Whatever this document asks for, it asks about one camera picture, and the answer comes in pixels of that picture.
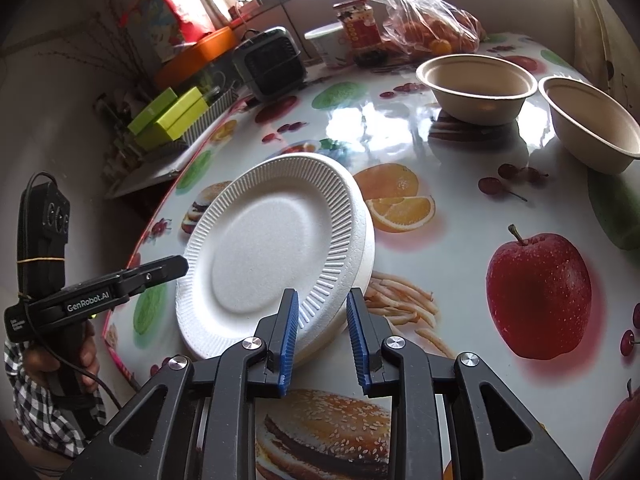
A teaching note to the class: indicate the green flat box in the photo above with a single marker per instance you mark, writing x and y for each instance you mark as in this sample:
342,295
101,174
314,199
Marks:
177,117
152,112

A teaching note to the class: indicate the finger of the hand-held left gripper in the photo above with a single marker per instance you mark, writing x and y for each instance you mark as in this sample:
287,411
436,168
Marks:
150,272

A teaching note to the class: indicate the dried twigs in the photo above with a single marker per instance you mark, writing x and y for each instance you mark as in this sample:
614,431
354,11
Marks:
120,45

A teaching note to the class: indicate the colourful printed carton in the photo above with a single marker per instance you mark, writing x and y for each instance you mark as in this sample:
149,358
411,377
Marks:
165,15

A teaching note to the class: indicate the beige paper bowl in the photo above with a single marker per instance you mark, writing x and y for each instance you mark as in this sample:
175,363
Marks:
595,120
475,85

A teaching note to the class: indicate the red label glass jar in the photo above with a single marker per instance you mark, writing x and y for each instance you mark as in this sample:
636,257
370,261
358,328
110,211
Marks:
361,30

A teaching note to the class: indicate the plastic bag of oranges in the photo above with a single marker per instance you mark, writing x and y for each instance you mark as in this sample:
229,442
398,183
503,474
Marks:
430,20

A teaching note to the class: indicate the small dark desk heater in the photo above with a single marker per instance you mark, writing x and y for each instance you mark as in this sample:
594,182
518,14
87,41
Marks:
272,67

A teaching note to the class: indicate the white plastic tub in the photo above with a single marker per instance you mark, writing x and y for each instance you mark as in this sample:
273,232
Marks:
327,45

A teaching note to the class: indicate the patterned beige curtain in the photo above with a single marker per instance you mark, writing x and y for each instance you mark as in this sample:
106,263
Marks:
605,35

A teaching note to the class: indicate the fruit printed tablecloth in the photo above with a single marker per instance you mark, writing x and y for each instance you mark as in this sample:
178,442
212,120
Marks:
450,200

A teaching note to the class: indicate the orange box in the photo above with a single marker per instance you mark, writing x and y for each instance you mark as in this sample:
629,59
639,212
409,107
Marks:
195,57

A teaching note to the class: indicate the striped grey box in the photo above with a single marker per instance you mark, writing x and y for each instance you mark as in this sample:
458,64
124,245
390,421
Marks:
212,110

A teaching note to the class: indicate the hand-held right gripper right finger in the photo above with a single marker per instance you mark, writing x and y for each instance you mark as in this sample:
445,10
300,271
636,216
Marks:
357,340

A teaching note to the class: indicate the person's left forearm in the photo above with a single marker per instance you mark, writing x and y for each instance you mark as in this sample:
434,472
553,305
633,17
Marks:
25,410

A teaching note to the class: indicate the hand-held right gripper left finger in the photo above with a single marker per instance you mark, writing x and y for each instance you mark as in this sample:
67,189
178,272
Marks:
289,340

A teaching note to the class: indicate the white foam plate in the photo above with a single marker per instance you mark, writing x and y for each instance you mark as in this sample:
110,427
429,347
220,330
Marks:
196,345
371,260
260,255

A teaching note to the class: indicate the person's left hand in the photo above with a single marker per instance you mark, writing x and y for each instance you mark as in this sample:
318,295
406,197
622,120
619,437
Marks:
89,355

